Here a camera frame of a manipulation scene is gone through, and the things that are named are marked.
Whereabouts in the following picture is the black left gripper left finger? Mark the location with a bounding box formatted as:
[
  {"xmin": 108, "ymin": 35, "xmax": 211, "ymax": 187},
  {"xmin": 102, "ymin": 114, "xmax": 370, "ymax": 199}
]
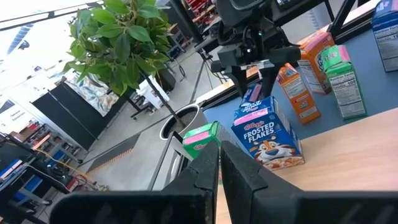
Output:
[{"xmin": 49, "ymin": 140, "xmax": 220, "ymax": 224}]

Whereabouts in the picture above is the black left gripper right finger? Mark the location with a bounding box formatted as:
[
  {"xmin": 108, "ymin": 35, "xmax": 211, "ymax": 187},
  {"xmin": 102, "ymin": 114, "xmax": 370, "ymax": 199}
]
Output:
[{"xmin": 221, "ymin": 141, "xmax": 398, "ymax": 224}]

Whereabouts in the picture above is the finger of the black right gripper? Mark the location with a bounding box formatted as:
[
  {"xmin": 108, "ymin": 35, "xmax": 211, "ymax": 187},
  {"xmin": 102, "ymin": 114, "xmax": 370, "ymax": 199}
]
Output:
[
  {"xmin": 225, "ymin": 67, "xmax": 249, "ymax": 99},
  {"xmin": 264, "ymin": 60, "xmax": 292, "ymax": 97}
]

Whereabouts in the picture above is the orange Mini Wheats cereal box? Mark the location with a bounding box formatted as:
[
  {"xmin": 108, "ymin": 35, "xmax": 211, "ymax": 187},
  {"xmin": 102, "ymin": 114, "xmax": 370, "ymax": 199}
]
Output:
[
  {"xmin": 297, "ymin": 30, "xmax": 336, "ymax": 95},
  {"xmin": 275, "ymin": 62, "xmax": 322, "ymax": 125}
]

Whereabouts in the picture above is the blue Frosted Flakes cereal box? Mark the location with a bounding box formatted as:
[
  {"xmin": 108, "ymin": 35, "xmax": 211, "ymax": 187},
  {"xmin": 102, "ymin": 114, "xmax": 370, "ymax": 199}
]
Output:
[
  {"xmin": 231, "ymin": 95, "xmax": 306, "ymax": 172},
  {"xmin": 371, "ymin": 0, "xmax": 398, "ymax": 73}
]

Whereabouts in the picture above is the green Apple Jacks cereal box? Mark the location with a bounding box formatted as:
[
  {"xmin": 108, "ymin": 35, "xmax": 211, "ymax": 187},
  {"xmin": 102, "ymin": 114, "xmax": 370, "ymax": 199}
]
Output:
[
  {"xmin": 182, "ymin": 120, "xmax": 240, "ymax": 160},
  {"xmin": 320, "ymin": 45, "xmax": 368, "ymax": 121}
]

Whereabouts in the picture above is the black tripod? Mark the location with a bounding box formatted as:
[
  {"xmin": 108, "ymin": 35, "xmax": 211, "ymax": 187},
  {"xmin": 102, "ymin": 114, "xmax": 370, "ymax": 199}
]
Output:
[{"xmin": 188, "ymin": 46, "xmax": 224, "ymax": 105}]

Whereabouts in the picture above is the wooden board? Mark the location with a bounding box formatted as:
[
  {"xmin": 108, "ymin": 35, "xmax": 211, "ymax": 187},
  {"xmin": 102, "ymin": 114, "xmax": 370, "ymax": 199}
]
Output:
[{"xmin": 172, "ymin": 107, "xmax": 398, "ymax": 224}]

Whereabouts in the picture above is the blue table mat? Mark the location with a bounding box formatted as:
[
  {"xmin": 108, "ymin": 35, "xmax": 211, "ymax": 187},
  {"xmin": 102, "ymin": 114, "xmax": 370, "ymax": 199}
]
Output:
[{"xmin": 203, "ymin": 27, "xmax": 398, "ymax": 141}]

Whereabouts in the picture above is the green plant white pot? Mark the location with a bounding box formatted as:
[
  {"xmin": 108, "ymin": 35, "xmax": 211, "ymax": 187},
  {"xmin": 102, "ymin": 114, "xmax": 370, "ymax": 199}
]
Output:
[{"xmin": 62, "ymin": 0, "xmax": 210, "ymax": 191}]

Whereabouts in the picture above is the black partition panel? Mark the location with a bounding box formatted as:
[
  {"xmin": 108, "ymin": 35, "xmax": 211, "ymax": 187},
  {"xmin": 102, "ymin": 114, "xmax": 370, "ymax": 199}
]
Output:
[{"xmin": 30, "ymin": 82, "xmax": 127, "ymax": 151}]

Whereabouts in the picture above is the cluttered storage rack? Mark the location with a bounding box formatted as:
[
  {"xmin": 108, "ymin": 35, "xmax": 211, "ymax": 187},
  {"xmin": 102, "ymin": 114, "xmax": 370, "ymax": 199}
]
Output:
[{"xmin": 0, "ymin": 121, "xmax": 109, "ymax": 224}]

